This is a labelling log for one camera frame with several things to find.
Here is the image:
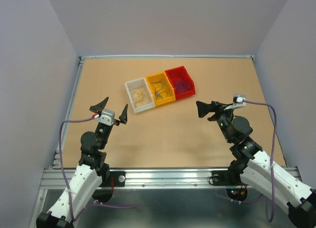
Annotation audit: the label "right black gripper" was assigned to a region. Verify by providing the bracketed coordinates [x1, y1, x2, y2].
[197, 99, 236, 143]

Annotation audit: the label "purple wires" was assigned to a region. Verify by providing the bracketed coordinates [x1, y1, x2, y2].
[170, 71, 192, 94]

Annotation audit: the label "light blue wire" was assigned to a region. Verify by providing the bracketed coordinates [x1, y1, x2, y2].
[151, 81, 171, 100]

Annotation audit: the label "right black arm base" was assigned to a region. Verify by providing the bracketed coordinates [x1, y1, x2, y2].
[208, 170, 244, 186]

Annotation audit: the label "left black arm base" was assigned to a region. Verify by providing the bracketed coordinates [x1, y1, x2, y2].
[99, 169, 126, 188]

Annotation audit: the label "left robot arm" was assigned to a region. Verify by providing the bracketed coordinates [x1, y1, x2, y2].
[36, 98, 128, 228]

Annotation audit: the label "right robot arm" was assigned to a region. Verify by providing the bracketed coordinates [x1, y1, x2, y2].
[196, 96, 316, 228]

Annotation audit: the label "white plastic bin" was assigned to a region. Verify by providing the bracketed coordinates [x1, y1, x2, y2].
[124, 77, 155, 114]

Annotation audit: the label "red plastic bin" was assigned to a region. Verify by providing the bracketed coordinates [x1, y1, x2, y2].
[165, 66, 196, 100]

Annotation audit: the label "yellow plastic bin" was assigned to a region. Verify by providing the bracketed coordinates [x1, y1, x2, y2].
[145, 72, 176, 107]

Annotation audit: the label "metal front plate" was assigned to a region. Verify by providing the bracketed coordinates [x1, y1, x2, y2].
[28, 187, 312, 228]

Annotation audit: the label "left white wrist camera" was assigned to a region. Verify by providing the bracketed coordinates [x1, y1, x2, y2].
[95, 109, 115, 126]

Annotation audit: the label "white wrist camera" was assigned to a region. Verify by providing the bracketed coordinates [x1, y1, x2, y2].
[95, 109, 115, 126]
[225, 94, 246, 110]

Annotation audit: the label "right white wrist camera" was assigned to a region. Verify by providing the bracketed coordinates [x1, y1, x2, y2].
[225, 94, 246, 110]

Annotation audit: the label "aluminium back rail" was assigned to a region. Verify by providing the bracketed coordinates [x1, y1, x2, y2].
[79, 54, 255, 60]

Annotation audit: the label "aluminium rail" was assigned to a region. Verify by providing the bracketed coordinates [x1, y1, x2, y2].
[79, 54, 255, 60]
[50, 56, 85, 169]
[39, 167, 302, 190]

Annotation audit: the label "aluminium front rail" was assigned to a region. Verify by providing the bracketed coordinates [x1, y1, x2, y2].
[39, 167, 302, 190]

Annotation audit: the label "aluminium left rail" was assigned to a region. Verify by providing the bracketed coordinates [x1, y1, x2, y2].
[50, 56, 85, 169]

